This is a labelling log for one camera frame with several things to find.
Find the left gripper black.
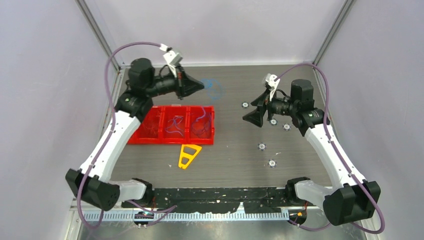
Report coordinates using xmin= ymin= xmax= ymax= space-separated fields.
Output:
xmin=145 ymin=63 xmax=204 ymax=100

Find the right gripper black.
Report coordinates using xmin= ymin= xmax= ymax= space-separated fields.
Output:
xmin=243 ymin=87 xmax=298 ymax=128

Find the dark purple wire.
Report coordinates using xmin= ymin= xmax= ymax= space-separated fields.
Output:
xmin=191 ymin=106 xmax=214 ymax=139

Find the blue purple wire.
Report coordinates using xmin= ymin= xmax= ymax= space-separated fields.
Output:
xmin=165 ymin=114 xmax=185 ymax=137

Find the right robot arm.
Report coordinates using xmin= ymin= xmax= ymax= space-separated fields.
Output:
xmin=242 ymin=75 xmax=381 ymax=226

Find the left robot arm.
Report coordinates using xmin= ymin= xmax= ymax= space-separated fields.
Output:
xmin=65 ymin=58 xmax=205 ymax=211

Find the poker chip top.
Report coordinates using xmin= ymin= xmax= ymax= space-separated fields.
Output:
xmin=241 ymin=101 xmax=249 ymax=109

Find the poker chip lower middle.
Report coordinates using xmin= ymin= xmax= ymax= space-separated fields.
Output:
xmin=257 ymin=142 xmax=267 ymax=151

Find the poker chip right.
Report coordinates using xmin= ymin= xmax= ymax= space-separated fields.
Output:
xmin=282 ymin=123 xmax=291 ymax=131

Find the red four-compartment bin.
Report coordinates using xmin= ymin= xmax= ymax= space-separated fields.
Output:
xmin=127 ymin=105 xmax=215 ymax=145

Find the poker chip bottom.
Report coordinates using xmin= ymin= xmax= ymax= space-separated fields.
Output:
xmin=268 ymin=159 xmax=277 ymax=168

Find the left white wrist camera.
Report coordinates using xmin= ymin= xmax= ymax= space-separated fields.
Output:
xmin=159 ymin=43 xmax=183 ymax=78

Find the yellow triangular plastic frame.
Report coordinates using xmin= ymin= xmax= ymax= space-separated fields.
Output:
xmin=178 ymin=144 xmax=202 ymax=170

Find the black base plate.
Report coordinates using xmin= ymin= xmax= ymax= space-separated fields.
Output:
xmin=120 ymin=187 xmax=319 ymax=215

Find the aluminium front rail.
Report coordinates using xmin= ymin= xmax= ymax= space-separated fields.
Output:
xmin=72 ymin=197 xmax=299 ymax=222

